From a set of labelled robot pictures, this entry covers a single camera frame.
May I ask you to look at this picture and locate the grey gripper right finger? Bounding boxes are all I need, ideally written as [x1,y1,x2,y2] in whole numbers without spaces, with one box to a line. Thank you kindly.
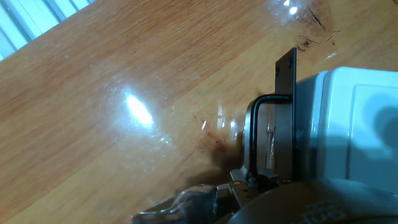
[257,168,280,192]

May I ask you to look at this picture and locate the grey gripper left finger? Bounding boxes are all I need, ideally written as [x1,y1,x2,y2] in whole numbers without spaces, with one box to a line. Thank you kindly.
[132,166,259,224]

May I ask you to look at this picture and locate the white plastic drawer cabinet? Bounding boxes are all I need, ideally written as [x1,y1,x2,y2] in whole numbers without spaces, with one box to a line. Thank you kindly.
[322,66,398,194]

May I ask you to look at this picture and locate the glossy wooden board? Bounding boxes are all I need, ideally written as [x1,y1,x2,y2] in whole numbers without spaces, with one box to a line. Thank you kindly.
[0,0,398,224]

